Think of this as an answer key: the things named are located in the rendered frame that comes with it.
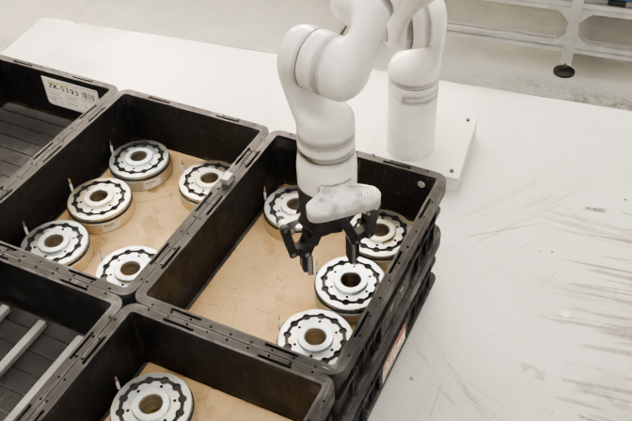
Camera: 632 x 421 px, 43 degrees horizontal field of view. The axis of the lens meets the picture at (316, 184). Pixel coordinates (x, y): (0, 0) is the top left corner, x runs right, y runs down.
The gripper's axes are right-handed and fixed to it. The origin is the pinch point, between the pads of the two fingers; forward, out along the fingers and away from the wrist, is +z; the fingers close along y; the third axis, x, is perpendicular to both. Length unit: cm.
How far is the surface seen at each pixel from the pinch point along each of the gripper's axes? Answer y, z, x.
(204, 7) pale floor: -25, 91, -246
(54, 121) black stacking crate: 34, 9, -60
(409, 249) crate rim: -10.5, -0.7, 2.9
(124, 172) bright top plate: 23.9, 5.9, -35.8
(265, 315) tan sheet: 9.5, 9.2, -1.0
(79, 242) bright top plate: 32.8, 6.2, -21.8
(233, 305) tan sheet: 13.4, 9.2, -4.2
